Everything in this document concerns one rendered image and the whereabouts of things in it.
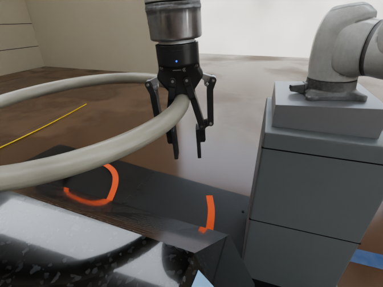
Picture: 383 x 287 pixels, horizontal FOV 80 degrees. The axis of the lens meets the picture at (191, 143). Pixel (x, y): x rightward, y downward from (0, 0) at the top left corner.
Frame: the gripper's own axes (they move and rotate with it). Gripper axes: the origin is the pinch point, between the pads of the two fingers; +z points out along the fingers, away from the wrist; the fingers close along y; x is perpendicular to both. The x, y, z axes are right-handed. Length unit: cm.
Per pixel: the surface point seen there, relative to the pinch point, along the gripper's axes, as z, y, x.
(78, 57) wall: 50, 296, -534
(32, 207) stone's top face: -0.3, 23.0, 18.2
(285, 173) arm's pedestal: 26.4, -31.1, -21.4
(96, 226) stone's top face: 0.5, 11.7, 21.5
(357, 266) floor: 96, -79, -30
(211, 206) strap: 89, -5, -68
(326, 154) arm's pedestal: 17.4, -41.6, -18.9
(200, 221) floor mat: 88, 2, -56
